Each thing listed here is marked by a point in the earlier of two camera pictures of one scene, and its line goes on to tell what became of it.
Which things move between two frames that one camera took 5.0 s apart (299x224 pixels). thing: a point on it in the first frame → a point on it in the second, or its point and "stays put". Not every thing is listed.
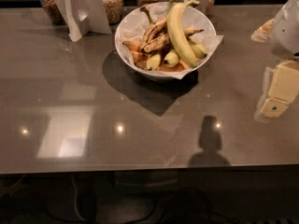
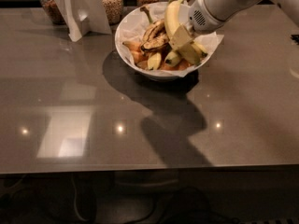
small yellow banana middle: [171, 59] stays put
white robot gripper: [286, 32] → [203, 19]
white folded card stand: [82, 9] stays put
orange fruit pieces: [138, 57] stays put
